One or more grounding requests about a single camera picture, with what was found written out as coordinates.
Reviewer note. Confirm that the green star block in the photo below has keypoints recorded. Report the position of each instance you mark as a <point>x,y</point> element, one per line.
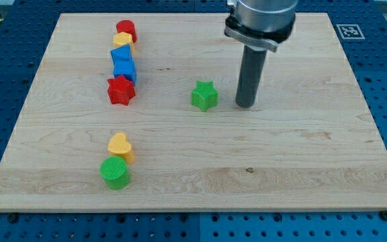
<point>204,95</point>

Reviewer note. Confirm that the red star block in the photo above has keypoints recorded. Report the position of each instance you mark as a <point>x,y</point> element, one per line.
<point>121,90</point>

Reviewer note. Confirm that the green circle block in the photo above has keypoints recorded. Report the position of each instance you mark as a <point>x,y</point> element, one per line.
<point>115,173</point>

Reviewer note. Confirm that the wooden board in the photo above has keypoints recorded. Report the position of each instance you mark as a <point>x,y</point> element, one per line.
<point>309,144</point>

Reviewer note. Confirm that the yellow heart block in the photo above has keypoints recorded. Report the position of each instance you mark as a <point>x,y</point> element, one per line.
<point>120,146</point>

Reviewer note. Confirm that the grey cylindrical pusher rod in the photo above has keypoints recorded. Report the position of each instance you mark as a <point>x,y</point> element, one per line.
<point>249,77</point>

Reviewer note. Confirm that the blue cube block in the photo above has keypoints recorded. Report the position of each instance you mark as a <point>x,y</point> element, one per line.
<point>125,68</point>

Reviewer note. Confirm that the blue triangle block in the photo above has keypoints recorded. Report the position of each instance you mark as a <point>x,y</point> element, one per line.
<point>122,53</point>

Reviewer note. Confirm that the yellow hexagon block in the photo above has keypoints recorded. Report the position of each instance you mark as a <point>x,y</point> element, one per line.
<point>122,39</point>

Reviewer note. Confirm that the red cylinder block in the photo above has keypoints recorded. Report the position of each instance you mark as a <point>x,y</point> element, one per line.
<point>127,26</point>

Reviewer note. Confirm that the white fiducial marker tag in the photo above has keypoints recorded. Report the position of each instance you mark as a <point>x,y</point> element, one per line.
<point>350,32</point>

